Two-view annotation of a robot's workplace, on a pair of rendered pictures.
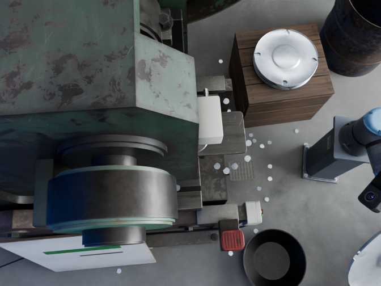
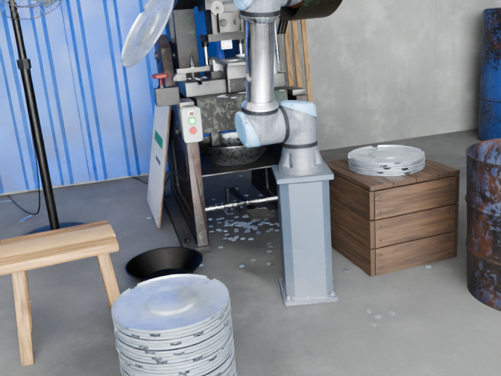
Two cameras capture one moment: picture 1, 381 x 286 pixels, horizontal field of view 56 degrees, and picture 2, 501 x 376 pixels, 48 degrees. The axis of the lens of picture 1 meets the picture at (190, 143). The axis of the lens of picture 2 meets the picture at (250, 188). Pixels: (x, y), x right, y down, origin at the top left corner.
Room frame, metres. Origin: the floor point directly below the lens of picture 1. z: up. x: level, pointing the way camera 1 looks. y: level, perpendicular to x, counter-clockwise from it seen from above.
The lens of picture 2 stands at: (-0.11, -2.43, 0.95)
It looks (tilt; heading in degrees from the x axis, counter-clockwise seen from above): 17 degrees down; 79
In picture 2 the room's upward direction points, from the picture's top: 5 degrees counter-clockwise
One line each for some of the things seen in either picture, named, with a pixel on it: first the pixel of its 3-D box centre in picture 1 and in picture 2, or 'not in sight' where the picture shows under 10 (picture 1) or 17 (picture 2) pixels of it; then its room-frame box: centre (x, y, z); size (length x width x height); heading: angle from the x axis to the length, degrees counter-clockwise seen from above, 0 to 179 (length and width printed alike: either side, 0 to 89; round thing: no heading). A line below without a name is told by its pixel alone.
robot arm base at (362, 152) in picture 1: (362, 135); (300, 155); (0.42, -0.69, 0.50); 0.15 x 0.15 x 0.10
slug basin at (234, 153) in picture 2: not in sight; (235, 149); (0.34, 0.13, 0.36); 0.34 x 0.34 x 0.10
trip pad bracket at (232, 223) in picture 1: (227, 235); (168, 108); (0.04, -0.12, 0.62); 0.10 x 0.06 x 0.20; 2
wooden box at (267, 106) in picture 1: (275, 78); (386, 207); (0.83, -0.45, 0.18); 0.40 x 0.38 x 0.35; 96
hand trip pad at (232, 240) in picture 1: (231, 240); (160, 83); (0.02, -0.12, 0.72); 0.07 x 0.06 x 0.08; 92
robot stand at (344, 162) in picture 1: (335, 152); (304, 232); (0.42, -0.69, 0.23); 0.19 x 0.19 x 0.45; 80
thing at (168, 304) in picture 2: not in sight; (171, 301); (-0.08, -1.15, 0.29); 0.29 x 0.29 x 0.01
